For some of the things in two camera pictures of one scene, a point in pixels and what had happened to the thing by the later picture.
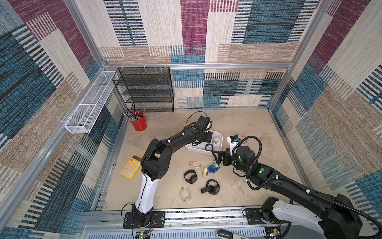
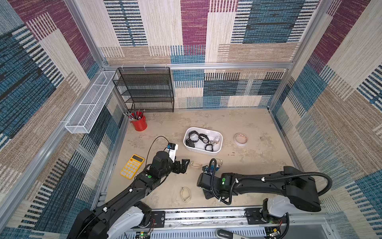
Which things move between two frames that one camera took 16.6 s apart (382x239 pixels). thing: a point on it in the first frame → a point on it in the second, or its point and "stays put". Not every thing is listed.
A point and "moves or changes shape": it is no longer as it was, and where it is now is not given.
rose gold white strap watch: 215,140 stays put
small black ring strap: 209,144 stays put
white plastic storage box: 207,148 stays put
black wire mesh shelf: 149,88 stays put
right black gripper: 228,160 → 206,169
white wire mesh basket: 82,121 stays put
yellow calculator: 132,167 stays put
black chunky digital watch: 190,176 moves or changes shape
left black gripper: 210,136 → 183,167
